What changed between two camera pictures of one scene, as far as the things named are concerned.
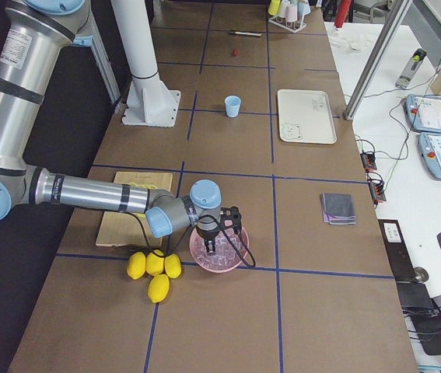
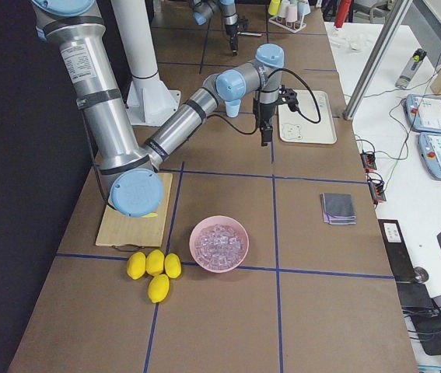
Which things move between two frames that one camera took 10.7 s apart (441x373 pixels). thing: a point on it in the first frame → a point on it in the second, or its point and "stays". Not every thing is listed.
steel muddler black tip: [232, 33] stays
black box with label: [397, 250] stays
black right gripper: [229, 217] → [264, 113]
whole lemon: [136, 265] stays
